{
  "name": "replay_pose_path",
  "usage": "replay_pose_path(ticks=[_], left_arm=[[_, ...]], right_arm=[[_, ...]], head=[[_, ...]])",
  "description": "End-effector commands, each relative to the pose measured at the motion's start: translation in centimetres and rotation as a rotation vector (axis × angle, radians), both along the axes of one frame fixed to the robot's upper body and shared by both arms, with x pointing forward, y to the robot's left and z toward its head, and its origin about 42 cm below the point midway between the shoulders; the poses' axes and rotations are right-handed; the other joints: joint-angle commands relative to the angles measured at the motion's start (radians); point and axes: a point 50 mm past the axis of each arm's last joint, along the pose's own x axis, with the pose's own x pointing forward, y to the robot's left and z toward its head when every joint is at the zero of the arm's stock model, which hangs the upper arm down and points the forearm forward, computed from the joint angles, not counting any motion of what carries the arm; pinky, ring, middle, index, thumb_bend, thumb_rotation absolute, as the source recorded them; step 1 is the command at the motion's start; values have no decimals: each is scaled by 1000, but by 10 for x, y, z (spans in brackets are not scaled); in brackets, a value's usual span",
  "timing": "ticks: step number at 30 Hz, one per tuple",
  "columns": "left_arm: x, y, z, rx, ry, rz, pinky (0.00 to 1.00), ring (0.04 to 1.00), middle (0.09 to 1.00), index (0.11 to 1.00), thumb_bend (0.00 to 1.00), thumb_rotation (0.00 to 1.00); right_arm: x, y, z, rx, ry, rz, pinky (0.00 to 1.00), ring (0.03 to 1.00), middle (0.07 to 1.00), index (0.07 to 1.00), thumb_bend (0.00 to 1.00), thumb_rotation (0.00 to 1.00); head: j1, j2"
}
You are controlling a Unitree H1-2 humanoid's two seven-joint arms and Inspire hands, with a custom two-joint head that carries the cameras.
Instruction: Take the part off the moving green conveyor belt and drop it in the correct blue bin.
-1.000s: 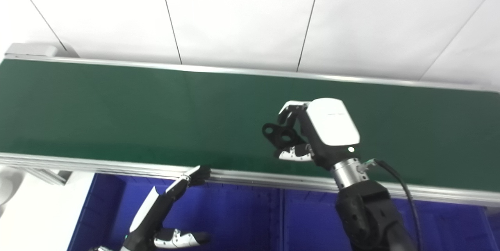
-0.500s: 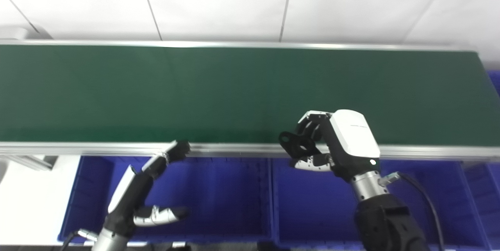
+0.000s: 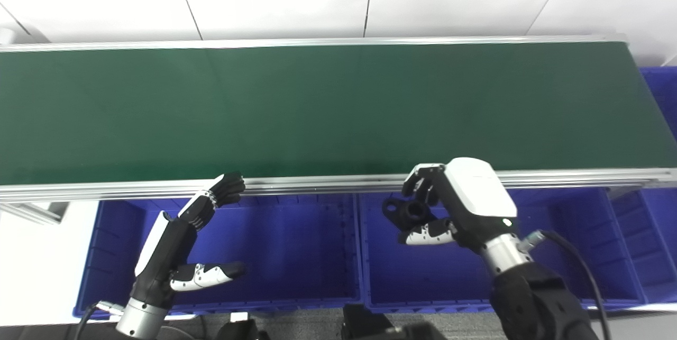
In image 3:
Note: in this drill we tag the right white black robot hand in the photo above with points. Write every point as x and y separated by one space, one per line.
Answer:
476 192

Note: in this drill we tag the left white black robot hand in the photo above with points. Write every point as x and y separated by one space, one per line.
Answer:
164 255

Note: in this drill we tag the black flanged machine part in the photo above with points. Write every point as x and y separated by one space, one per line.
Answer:
410 213

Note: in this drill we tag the right black silver robot arm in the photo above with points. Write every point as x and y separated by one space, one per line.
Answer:
534 303

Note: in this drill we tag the left black silver robot arm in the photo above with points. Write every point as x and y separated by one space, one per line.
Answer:
140 319

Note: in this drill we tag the blue plastic bin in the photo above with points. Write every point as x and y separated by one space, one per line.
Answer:
661 97
296 255
656 223
433 276

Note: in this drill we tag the green conveyor belt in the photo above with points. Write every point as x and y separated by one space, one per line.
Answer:
317 112

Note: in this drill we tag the grey conveyor end cap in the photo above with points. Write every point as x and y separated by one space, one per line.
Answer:
6 36

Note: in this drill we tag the black robot body block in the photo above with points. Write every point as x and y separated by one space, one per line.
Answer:
238 330
375 327

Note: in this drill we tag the aluminium conveyor support bracket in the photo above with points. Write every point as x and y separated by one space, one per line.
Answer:
37 212

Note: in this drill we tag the aluminium conveyor side rail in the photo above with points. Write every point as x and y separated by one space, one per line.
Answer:
317 184
317 42

